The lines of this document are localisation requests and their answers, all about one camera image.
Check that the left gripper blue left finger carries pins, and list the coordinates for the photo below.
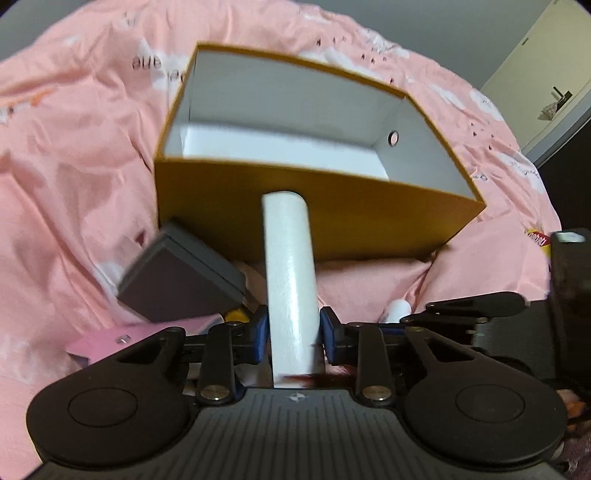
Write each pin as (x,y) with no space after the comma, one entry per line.
(259,332)

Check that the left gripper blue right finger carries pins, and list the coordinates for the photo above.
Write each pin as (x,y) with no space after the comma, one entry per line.
(331,334)

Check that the white cylindrical roll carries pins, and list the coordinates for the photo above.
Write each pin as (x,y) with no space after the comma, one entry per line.
(291,291)

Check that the dark grey box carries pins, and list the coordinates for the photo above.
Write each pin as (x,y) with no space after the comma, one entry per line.
(177,276)

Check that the orange cardboard box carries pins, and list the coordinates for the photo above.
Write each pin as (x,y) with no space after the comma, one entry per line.
(379,178)

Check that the pink box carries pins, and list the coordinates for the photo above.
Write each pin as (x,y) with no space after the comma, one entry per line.
(95,346)

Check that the red yellow snack bag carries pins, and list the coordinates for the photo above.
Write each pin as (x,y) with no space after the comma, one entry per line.
(541,239)

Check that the small white object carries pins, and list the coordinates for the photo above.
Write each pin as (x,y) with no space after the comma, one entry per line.
(396,311)

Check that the cream door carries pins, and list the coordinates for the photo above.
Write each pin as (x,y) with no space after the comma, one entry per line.
(555,52)

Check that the pink cloud-print duvet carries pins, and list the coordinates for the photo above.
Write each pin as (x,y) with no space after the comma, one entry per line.
(81,112)

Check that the black door handle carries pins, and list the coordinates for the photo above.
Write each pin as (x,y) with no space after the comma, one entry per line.
(562,98)

